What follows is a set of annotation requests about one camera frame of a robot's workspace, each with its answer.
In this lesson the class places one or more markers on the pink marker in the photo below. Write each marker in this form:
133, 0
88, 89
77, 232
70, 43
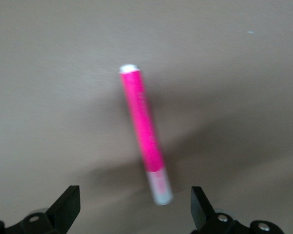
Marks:
142, 122

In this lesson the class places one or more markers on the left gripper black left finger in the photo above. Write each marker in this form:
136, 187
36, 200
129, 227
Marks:
63, 209

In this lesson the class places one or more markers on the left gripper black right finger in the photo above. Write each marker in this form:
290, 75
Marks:
202, 214

